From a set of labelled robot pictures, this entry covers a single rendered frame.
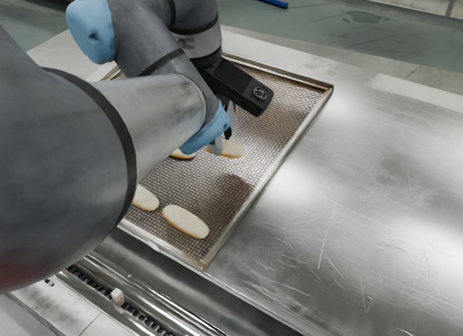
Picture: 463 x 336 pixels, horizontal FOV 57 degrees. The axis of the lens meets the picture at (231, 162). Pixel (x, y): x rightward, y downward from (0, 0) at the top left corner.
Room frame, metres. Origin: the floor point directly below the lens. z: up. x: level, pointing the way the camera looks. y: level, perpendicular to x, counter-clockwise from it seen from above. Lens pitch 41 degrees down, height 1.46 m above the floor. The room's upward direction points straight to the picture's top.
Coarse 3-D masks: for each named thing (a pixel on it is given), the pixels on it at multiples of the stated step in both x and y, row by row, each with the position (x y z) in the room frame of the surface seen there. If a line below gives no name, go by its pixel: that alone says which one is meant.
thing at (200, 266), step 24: (120, 72) 0.93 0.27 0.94; (288, 72) 0.86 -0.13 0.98; (312, 96) 0.79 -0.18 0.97; (288, 120) 0.72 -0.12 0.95; (240, 144) 0.66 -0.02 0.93; (288, 144) 0.65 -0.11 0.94; (168, 168) 0.61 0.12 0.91; (216, 168) 0.61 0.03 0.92; (240, 168) 0.60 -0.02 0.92; (192, 192) 0.55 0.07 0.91; (240, 192) 0.54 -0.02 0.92; (240, 216) 0.49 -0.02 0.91; (168, 240) 0.45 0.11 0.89; (192, 240) 0.45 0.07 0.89; (216, 240) 0.45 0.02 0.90; (192, 264) 0.40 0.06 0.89
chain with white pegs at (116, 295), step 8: (72, 272) 0.43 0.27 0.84; (80, 272) 0.42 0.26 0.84; (88, 280) 0.41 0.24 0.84; (96, 288) 0.39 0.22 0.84; (104, 288) 0.39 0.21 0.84; (112, 296) 0.36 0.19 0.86; (120, 296) 0.36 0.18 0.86; (120, 304) 0.36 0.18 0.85; (128, 304) 0.36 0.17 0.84; (128, 312) 0.35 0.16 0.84; (136, 312) 0.35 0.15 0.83; (144, 320) 0.34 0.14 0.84; (152, 320) 0.34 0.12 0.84; (152, 328) 0.32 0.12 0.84; (160, 328) 0.33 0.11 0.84
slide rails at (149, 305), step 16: (64, 272) 0.42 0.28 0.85; (96, 272) 0.42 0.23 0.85; (80, 288) 0.39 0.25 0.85; (112, 288) 0.39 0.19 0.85; (128, 288) 0.39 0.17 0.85; (96, 304) 0.36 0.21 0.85; (112, 304) 0.36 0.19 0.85; (144, 304) 0.36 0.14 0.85; (160, 304) 0.36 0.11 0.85; (128, 320) 0.33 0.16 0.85; (160, 320) 0.33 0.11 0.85; (176, 320) 0.33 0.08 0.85
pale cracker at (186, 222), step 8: (168, 208) 0.51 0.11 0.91; (176, 208) 0.51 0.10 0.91; (168, 216) 0.50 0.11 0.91; (176, 216) 0.49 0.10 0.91; (184, 216) 0.49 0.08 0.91; (192, 216) 0.49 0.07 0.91; (176, 224) 0.48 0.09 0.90; (184, 224) 0.48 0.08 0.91; (192, 224) 0.47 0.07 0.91; (200, 224) 0.47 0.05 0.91; (184, 232) 0.46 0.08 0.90; (192, 232) 0.46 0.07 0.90; (200, 232) 0.46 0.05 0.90; (208, 232) 0.46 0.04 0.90
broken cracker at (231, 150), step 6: (222, 138) 0.62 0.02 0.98; (222, 144) 0.60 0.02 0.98; (228, 144) 0.60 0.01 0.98; (234, 144) 0.60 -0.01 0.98; (228, 150) 0.59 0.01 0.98; (234, 150) 0.59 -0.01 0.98; (240, 150) 0.59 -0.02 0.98; (228, 156) 0.58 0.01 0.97; (234, 156) 0.58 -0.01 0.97; (240, 156) 0.58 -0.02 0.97
